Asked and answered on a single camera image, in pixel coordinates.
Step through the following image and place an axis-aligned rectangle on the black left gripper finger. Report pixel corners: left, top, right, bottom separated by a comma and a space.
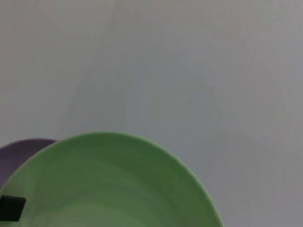
0, 195, 27, 222

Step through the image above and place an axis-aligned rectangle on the lilac plate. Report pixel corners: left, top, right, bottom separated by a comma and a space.
0, 138, 59, 190

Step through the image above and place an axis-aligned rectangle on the light green plate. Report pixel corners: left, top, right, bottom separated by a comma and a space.
0, 131, 224, 227

